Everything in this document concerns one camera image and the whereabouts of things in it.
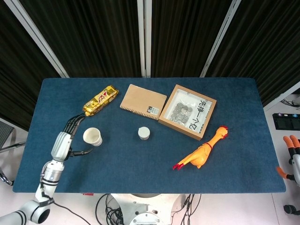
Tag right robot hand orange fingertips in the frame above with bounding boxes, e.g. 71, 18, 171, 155
276, 135, 300, 183

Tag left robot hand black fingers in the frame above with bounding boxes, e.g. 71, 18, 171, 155
51, 113, 94, 162

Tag white paper cup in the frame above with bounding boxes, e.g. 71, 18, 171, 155
82, 127, 103, 147

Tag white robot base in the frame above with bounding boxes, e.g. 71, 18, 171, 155
110, 193, 188, 225

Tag black caster wheel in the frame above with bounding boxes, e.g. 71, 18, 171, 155
283, 204, 296, 215

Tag black floor device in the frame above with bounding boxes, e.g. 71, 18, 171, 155
271, 112, 300, 131

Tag gold foil snack package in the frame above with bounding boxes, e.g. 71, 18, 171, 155
82, 85, 119, 117

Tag blue felt table cover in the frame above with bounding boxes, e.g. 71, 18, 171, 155
12, 77, 287, 194

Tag small white round jar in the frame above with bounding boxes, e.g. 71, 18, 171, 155
137, 126, 151, 141

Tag black pleated curtain panel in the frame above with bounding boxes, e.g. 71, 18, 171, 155
18, 0, 143, 78
151, 0, 233, 78
205, 0, 300, 107
0, 0, 63, 131

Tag kraft spiral notebook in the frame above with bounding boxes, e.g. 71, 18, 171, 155
120, 83, 168, 121

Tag yellow rubber chicken toy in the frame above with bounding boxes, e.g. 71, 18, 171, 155
172, 125, 229, 171

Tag white card with black characters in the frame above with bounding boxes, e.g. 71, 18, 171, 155
187, 98, 213, 133

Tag wooden square shadow box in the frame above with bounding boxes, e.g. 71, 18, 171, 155
158, 84, 218, 141

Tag pile of silver coins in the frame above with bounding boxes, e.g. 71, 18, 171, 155
170, 101, 194, 124

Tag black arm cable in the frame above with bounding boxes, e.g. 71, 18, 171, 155
53, 202, 99, 225

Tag white partition post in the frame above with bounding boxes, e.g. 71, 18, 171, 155
263, 81, 300, 111
3, 0, 70, 78
137, 0, 152, 78
200, 0, 246, 78

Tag black cable bundle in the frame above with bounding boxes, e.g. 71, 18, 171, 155
95, 193, 124, 225
171, 193, 202, 225

